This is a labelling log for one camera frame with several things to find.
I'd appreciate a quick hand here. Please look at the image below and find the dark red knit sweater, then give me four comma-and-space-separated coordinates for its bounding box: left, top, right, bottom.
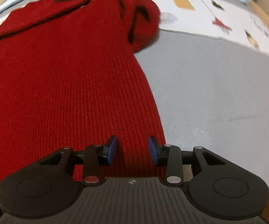
0, 0, 165, 181

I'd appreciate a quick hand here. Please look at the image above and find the grey printed bed sheet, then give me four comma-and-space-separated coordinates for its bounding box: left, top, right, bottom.
0, 0, 269, 194

